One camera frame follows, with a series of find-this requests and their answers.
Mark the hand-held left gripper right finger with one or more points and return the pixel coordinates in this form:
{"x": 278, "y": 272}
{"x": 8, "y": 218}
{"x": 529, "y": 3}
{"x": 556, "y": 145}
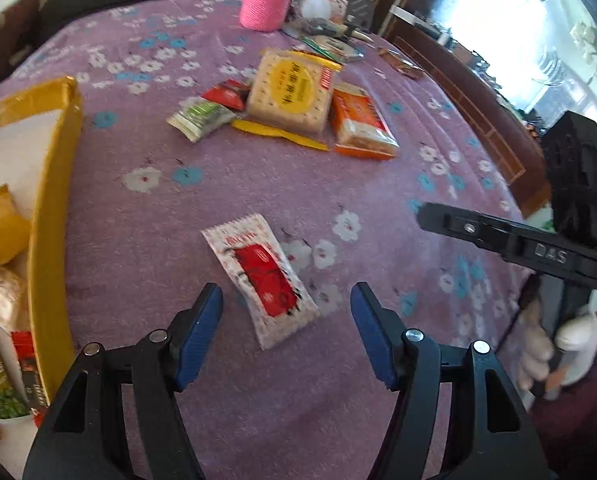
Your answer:
{"x": 373, "y": 335}

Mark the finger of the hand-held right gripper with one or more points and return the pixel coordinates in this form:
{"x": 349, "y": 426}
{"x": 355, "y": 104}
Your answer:
{"x": 458, "y": 225}

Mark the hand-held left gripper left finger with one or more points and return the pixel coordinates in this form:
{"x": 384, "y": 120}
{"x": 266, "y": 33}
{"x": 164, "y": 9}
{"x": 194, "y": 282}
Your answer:
{"x": 198, "y": 340}

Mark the white red snack packet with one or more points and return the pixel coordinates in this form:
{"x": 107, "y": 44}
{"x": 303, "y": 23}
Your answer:
{"x": 263, "y": 275}

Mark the red black snack packet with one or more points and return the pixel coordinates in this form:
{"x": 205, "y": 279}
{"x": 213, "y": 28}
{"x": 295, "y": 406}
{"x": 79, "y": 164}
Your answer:
{"x": 31, "y": 365}

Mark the yellow cardboard box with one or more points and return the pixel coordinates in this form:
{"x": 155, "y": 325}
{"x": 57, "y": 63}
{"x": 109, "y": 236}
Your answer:
{"x": 58, "y": 200}

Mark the large yellow biscuit packet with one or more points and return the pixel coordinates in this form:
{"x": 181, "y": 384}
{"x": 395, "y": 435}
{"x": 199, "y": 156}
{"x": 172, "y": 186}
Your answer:
{"x": 1, "y": 230}

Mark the person's right hand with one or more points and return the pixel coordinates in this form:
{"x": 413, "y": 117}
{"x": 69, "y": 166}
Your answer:
{"x": 578, "y": 345}

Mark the orange cracker packet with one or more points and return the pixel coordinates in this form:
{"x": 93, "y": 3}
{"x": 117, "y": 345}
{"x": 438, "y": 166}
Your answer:
{"x": 361, "y": 120}

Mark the brown snack packet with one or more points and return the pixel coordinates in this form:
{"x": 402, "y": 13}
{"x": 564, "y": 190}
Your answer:
{"x": 401, "y": 62}

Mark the bright window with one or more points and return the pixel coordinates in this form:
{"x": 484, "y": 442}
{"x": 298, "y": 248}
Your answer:
{"x": 508, "y": 20}

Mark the white yellow cracker packet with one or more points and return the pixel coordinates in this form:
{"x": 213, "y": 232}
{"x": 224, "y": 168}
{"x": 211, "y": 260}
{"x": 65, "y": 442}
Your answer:
{"x": 291, "y": 92}

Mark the green white flat packet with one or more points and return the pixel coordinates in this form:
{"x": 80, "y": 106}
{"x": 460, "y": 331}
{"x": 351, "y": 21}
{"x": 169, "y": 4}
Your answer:
{"x": 336, "y": 47}

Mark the small green white packet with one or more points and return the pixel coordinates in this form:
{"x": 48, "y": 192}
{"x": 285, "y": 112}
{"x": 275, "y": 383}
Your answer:
{"x": 201, "y": 119}

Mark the black phone stand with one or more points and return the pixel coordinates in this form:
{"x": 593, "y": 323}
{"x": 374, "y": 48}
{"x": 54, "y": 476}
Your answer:
{"x": 359, "y": 10}

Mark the small red snack packet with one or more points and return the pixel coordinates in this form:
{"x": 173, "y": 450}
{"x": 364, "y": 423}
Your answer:
{"x": 226, "y": 94}

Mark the black white packet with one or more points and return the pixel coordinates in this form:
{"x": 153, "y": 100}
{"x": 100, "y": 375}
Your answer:
{"x": 311, "y": 26}

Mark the white round object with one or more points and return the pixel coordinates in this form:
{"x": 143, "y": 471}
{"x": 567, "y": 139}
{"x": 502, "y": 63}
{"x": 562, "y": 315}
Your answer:
{"x": 316, "y": 6}

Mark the wooden bed frame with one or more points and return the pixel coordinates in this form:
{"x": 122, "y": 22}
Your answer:
{"x": 478, "y": 110}

